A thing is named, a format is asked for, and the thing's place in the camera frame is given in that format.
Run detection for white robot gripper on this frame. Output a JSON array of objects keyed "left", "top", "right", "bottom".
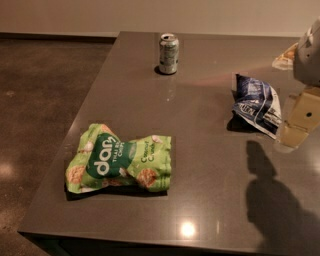
[{"left": 275, "top": 17, "right": 320, "bottom": 149}]

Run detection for blue white chip bag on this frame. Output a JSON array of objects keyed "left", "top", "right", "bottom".
[{"left": 232, "top": 74, "right": 282, "bottom": 139}]

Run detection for yellow snack bag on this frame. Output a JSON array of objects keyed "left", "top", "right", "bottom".
[{"left": 272, "top": 43, "right": 298, "bottom": 70}]

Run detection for green rice chip bag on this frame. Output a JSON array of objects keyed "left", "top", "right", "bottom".
[{"left": 65, "top": 124, "right": 171, "bottom": 194}]

